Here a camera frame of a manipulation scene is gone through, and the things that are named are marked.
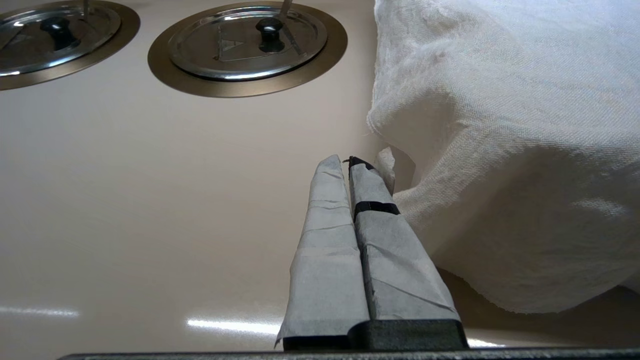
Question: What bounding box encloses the steel lid with black knob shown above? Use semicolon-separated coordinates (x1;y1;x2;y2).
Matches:
168;5;329;82
0;2;122;77

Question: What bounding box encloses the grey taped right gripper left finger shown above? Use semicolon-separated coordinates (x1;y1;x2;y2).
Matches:
274;154;371;351

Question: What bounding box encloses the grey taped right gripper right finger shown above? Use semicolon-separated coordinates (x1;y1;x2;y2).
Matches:
348;156;469;351

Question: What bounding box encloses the bronze counter ring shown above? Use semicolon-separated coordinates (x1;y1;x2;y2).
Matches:
147;1;349;99
0;0;141;91

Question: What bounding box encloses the white cloth cover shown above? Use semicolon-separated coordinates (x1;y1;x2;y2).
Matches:
367;0;640;315

